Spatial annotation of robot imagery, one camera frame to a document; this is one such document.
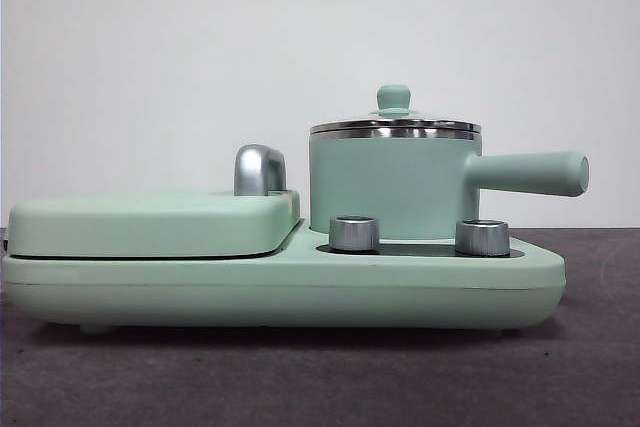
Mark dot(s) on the glass pot lid green knob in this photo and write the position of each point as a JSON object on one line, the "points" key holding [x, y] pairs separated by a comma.
{"points": [[394, 98]]}

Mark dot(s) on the silver control knob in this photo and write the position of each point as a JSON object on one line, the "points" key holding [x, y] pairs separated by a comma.
{"points": [[482, 237], [354, 234]]}

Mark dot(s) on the green breakfast machine base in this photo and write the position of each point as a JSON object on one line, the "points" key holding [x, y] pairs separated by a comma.
{"points": [[300, 292]]}

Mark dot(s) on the black control panel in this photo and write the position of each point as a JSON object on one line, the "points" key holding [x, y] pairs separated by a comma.
{"points": [[415, 249]]}

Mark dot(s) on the green griddle cover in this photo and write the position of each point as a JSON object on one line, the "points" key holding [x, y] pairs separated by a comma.
{"points": [[150, 227]]}

